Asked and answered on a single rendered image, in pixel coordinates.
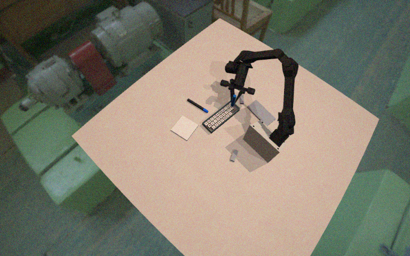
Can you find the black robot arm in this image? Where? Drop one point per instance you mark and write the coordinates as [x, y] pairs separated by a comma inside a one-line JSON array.
[[290, 68]]

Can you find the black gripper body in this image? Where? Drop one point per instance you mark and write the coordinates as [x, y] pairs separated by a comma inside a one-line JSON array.
[[238, 84]]

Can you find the grey keyboard with keys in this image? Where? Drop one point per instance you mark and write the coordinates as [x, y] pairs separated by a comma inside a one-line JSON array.
[[222, 115]]

